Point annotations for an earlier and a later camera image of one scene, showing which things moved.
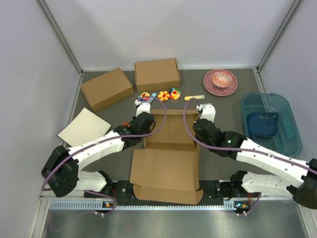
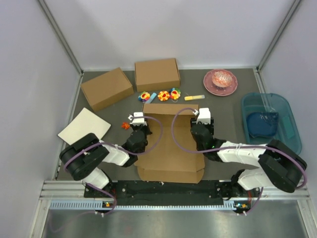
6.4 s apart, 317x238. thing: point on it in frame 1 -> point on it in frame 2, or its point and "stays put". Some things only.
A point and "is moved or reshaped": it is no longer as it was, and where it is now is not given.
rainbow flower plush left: (144, 94) stays put
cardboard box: (167, 169) is moved or reshaped
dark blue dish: (262, 124) stays put
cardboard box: (106, 89) stays put
